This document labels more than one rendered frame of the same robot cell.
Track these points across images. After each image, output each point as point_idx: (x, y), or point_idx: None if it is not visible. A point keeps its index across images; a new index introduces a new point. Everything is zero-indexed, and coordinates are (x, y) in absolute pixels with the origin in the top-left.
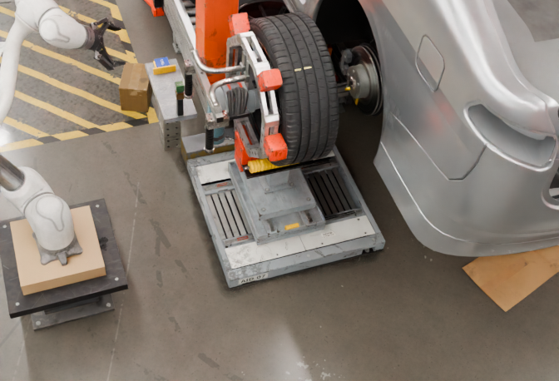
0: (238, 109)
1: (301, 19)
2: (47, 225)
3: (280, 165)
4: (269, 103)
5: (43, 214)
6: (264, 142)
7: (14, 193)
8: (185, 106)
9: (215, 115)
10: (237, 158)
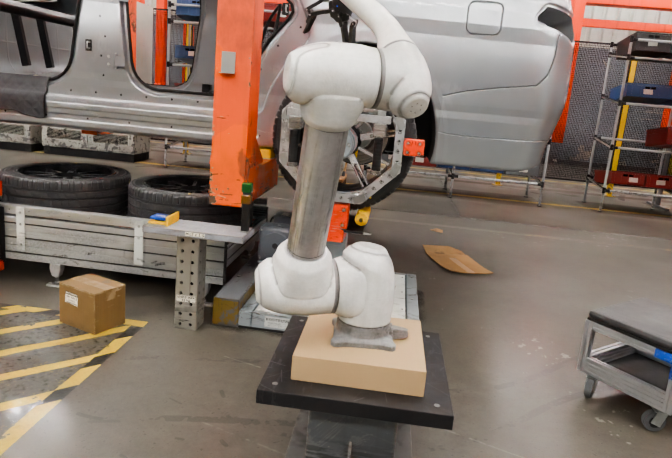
0: (390, 111)
1: None
2: (392, 267)
3: (399, 184)
4: None
5: (382, 251)
6: (409, 143)
7: (326, 257)
8: (237, 228)
9: (385, 117)
10: (332, 231)
